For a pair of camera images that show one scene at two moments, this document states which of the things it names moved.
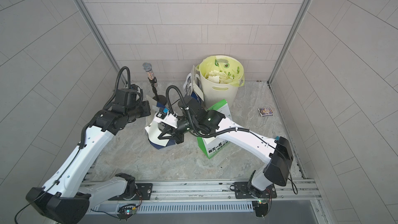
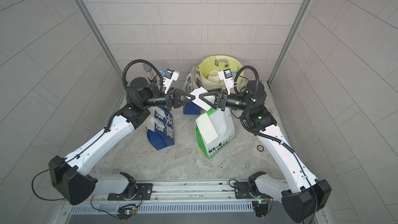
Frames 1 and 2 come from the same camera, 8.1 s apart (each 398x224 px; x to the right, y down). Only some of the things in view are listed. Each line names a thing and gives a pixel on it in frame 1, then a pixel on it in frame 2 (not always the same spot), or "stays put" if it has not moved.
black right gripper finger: [178, 135] → [210, 98]
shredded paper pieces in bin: [217, 77] stays put
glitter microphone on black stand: [160, 98] stays put
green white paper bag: [213, 144] stays put
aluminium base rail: [207, 196] stays put
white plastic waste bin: [220, 78] stays put
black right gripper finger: [168, 131] → [211, 100]
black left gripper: [146, 107] → [171, 100]
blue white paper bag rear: [193, 86] stays put
